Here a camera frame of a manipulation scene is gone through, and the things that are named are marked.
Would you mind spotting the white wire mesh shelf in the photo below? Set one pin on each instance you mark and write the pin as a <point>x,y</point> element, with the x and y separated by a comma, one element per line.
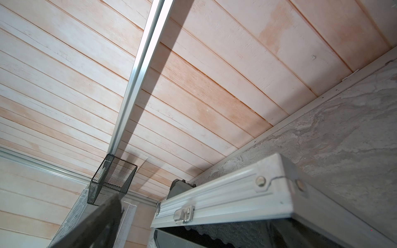
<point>81,210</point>

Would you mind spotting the dark grey poker case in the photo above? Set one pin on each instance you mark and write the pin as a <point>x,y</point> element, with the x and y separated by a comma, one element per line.
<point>178,187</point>

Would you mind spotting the aluminium frame rail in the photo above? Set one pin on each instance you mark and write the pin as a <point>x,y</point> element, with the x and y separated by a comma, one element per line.
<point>157,19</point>

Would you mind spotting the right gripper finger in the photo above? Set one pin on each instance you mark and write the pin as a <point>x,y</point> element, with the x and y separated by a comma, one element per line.
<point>98,230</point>

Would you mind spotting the black mesh basket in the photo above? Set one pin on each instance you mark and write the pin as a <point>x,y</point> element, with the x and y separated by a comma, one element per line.
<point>113,177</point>

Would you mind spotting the silver aluminium poker case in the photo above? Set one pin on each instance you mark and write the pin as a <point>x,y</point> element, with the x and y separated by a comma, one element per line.
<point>268,204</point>

